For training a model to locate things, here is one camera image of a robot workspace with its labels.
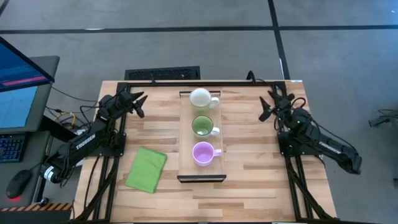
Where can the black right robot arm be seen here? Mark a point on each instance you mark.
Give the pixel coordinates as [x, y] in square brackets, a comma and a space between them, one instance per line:
[323, 143]

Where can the black backlit keyboard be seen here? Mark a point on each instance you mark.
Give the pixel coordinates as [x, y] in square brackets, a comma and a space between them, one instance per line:
[11, 147]

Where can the tilted blue screen monitor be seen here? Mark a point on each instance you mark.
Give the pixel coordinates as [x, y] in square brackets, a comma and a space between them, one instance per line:
[18, 68]

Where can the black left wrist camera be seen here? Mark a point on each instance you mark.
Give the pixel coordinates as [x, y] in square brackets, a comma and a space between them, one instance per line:
[140, 111]

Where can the green folded cloth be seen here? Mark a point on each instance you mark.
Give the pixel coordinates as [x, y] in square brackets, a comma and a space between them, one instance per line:
[146, 169]

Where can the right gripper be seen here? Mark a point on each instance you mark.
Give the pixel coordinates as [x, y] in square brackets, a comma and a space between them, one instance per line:
[283, 101]

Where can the black computer mouse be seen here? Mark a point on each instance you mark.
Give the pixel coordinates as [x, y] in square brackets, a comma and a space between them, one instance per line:
[18, 183]

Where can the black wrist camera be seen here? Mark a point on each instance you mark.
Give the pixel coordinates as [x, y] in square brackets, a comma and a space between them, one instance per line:
[140, 111]
[265, 115]

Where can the grey metal stand leg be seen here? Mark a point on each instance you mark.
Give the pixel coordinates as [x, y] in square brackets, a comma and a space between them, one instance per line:
[384, 119]

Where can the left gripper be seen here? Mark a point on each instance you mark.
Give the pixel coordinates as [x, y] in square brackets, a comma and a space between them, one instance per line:
[127, 100]

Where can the dark grey desk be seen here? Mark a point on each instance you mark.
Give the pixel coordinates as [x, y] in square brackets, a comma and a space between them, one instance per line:
[3, 186]

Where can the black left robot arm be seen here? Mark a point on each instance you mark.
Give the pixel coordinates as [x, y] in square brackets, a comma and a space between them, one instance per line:
[87, 144]

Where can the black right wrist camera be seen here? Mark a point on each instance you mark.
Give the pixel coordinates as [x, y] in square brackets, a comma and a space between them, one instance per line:
[265, 115]

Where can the grey framed screen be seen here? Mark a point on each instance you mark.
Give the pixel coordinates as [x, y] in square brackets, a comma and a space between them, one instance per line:
[18, 105]

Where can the large pale green mug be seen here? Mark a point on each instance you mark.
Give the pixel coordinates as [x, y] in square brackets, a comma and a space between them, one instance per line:
[200, 99]

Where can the wooden shelf black frame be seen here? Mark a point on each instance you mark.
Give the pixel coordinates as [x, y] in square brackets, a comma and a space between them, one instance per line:
[186, 155]

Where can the black floor vent grille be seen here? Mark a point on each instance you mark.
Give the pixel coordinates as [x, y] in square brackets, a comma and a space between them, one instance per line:
[161, 74]

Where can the small pink mug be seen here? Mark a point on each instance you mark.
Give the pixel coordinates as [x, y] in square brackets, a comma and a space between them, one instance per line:
[203, 154]

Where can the white box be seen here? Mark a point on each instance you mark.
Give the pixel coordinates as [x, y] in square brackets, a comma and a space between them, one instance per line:
[81, 161]

